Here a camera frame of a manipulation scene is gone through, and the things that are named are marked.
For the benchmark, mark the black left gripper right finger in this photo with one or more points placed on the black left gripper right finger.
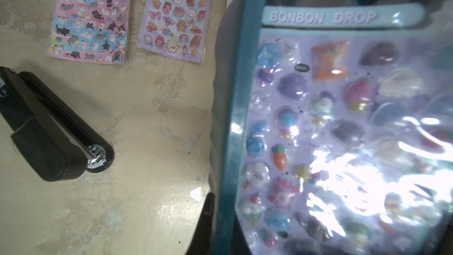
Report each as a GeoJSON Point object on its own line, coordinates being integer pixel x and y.
{"type": "Point", "coordinates": [239, 244]}

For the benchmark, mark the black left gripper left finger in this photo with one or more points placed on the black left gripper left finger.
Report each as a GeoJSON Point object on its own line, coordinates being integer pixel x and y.
{"type": "Point", "coordinates": [201, 240]}

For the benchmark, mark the purple bonbon sticker sheet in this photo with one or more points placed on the purple bonbon sticker sheet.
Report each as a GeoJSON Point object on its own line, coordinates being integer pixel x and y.
{"type": "Point", "coordinates": [336, 131]}

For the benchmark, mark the teal plastic storage box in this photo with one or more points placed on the teal plastic storage box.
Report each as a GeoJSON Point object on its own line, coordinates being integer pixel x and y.
{"type": "Point", "coordinates": [230, 113]}

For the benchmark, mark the pink cat sticker sheet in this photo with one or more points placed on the pink cat sticker sheet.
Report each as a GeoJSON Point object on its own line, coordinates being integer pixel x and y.
{"type": "Point", "coordinates": [90, 31]}

